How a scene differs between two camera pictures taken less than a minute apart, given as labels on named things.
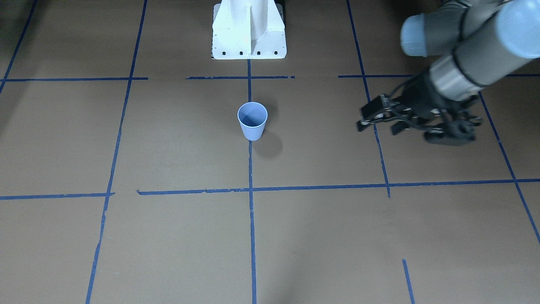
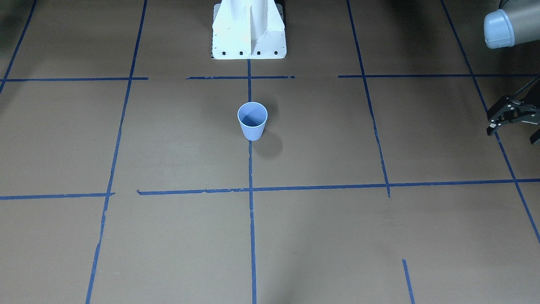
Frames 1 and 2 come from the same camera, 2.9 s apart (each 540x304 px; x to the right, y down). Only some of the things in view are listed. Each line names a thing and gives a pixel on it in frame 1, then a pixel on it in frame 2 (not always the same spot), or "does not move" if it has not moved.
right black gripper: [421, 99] → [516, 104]
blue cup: [252, 116] does not move
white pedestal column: [248, 29] does not move
